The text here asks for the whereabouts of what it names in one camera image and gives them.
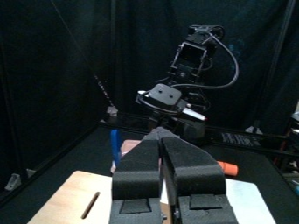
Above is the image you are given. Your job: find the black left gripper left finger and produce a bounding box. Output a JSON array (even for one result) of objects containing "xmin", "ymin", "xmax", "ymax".
[{"xmin": 108, "ymin": 127, "xmax": 164, "ymax": 224}]

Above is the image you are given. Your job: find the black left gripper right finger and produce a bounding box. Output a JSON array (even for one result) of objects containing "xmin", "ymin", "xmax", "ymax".
[{"xmin": 159, "ymin": 129, "xmax": 239, "ymax": 224}]

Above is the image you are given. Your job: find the white cutting board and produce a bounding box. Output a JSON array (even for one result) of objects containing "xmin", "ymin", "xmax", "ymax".
[{"xmin": 223, "ymin": 178, "xmax": 278, "ymax": 224}]

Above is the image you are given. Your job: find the orange toy carrot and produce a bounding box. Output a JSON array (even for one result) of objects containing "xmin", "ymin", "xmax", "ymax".
[{"xmin": 216, "ymin": 160, "xmax": 239, "ymax": 177}]

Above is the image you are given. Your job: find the pink cup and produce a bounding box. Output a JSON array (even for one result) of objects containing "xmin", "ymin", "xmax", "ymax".
[{"xmin": 111, "ymin": 139, "xmax": 143, "ymax": 173}]

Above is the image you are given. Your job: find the blue plastic utensil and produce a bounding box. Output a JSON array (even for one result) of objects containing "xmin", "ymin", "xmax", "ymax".
[{"xmin": 110, "ymin": 129, "xmax": 123, "ymax": 168}]

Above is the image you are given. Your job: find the white printed table label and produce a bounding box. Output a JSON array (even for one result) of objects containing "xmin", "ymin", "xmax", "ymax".
[{"xmin": 219, "ymin": 131, "xmax": 263, "ymax": 148}]

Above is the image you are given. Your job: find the wooden box with slot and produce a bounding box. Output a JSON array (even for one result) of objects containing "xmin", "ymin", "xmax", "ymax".
[{"xmin": 27, "ymin": 170, "xmax": 174, "ymax": 224}]

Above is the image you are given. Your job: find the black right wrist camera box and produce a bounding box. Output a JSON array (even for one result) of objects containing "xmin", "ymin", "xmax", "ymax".
[{"xmin": 135, "ymin": 83, "xmax": 188, "ymax": 114}]

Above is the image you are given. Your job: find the grey metal corner bracket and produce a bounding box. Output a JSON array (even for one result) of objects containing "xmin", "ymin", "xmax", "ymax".
[
  {"xmin": 245, "ymin": 124, "xmax": 265, "ymax": 136},
  {"xmin": 106, "ymin": 105, "xmax": 119, "ymax": 117},
  {"xmin": 4, "ymin": 168, "xmax": 38, "ymax": 191}
]

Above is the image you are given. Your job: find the grey right arm cable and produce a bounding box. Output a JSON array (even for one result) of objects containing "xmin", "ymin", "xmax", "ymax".
[{"xmin": 171, "ymin": 31, "xmax": 241, "ymax": 90}]

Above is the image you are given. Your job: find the thin grey cord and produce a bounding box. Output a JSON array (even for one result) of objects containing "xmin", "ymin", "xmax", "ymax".
[{"xmin": 50, "ymin": 0, "xmax": 118, "ymax": 109}]

